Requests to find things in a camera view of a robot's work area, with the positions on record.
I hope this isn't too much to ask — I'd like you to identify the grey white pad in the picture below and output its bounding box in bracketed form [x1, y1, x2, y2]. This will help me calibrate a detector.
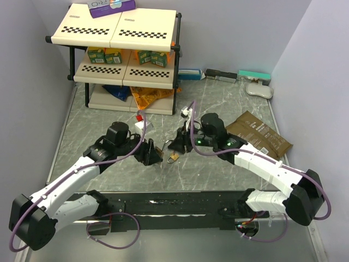
[246, 83, 274, 99]

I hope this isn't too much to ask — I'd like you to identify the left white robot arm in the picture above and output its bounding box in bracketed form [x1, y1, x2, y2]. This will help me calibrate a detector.
[9, 120, 163, 251]

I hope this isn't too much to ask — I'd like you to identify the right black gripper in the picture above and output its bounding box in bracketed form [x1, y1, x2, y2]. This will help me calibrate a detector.
[167, 121, 216, 154]

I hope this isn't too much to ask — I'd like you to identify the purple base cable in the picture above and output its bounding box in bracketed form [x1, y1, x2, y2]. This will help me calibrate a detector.
[86, 212, 140, 249]
[239, 212, 288, 243]

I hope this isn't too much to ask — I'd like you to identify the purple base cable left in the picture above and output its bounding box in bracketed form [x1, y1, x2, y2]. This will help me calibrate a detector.
[86, 212, 140, 249]

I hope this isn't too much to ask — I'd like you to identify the cream black three-tier shelf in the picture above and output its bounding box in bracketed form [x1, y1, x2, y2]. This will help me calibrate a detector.
[45, 3, 182, 115]

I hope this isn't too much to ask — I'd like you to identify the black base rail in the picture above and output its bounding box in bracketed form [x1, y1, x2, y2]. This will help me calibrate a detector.
[75, 189, 269, 233]

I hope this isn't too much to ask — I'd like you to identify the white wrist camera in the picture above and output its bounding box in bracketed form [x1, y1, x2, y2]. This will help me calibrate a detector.
[134, 115, 153, 134]
[181, 106, 195, 132]

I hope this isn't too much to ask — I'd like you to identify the brown foil pouch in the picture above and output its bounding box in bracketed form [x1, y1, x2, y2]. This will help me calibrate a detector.
[226, 111, 293, 160]

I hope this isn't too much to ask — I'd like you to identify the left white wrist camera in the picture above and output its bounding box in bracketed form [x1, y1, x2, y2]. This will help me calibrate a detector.
[134, 115, 153, 134]

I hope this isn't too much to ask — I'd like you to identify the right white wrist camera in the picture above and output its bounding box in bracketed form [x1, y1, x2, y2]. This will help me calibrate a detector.
[181, 106, 195, 132]

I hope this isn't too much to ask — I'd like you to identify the orange snack bag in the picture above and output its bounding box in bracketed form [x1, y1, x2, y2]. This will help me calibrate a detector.
[130, 87, 175, 110]

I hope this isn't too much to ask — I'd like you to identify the blue white flat box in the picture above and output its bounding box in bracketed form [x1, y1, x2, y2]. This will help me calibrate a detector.
[178, 69, 206, 81]

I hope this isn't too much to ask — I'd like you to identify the green yellow carton right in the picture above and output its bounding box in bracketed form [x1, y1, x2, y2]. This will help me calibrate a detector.
[151, 51, 167, 68]

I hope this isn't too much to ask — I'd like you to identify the small brass padlock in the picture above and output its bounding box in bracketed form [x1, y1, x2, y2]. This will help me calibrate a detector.
[167, 152, 179, 164]

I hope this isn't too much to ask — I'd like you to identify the purple white box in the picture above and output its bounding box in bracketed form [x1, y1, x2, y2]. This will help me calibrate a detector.
[87, 0, 136, 18]

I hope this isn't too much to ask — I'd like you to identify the blue snack bag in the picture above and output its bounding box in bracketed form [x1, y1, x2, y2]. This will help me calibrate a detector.
[102, 85, 131, 102]

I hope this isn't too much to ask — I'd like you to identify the green yellow carton far left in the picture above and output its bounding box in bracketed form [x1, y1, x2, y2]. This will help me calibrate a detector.
[87, 47, 106, 64]

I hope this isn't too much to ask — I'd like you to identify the large brass padlock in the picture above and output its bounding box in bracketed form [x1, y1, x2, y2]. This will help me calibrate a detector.
[155, 140, 173, 164]

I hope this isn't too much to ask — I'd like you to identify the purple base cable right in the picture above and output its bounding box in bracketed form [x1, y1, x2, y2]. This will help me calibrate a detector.
[239, 212, 288, 243]

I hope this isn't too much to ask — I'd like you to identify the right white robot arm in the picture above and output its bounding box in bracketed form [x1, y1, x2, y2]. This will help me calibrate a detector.
[168, 109, 327, 226]

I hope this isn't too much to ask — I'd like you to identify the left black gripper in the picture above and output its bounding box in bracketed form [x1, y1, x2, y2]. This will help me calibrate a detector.
[116, 130, 163, 165]

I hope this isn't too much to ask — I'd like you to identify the teal white box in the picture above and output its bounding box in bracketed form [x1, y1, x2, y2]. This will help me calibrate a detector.
[237, 70, 271, 85]

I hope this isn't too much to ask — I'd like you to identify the green yellow carton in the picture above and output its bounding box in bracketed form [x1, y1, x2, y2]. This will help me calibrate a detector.
[105, 48, 122, 64]
[87, 47, 106, 64]
[151, 51, 167, 68]
[136, 50, 152, 65]

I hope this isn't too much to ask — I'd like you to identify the black long box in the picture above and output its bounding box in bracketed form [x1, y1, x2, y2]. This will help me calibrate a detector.
[206, 69, 237, 83]

